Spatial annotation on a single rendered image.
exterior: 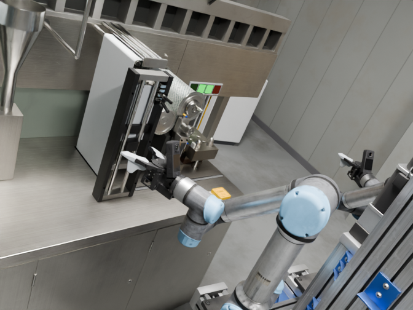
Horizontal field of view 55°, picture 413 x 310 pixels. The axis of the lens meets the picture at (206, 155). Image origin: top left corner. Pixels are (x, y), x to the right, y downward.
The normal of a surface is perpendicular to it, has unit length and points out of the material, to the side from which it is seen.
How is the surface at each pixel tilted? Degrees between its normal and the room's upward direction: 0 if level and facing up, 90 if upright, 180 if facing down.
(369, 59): 90
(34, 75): 90
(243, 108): 90
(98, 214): 0
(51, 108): 90
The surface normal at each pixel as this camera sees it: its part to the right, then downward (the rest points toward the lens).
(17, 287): 0.61, 0.57
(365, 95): -0.80, -0.02
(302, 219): -0.46, 0.12
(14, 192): 0.36, -0.82
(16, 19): 0.24, 0.54
